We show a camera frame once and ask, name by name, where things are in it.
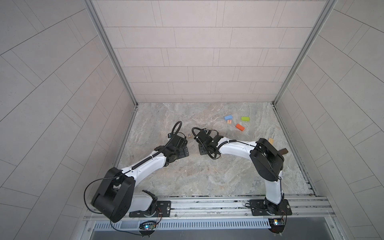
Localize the red wood block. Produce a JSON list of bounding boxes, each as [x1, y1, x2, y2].
[[236, 124, 245, 131]]

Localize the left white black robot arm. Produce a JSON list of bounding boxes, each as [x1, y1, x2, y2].
[[91, 121, 189, 223]]

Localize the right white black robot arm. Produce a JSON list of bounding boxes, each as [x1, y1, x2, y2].
[[192, 127, 292, 217]]

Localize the light blue wood block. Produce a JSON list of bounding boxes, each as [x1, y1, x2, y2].
[[224, 115, 233, 121]]

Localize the dark brown wood block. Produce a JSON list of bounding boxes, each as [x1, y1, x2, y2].
[[279, 148, 289, 155]]

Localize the left green circuit board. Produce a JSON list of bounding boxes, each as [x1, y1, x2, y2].
[[139, 221, 157, 236]]

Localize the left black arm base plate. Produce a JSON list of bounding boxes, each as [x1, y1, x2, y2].
[[129, 201, 172, 218]]

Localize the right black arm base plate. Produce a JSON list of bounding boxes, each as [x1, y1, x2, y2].
[[249, 199, 293, 216]]

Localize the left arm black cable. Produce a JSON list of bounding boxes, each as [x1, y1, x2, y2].
[[83, 176, 121, 215]]

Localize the aluminium mounting rail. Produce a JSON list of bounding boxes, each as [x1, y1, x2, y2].
[[83, 194, 335, 222]]

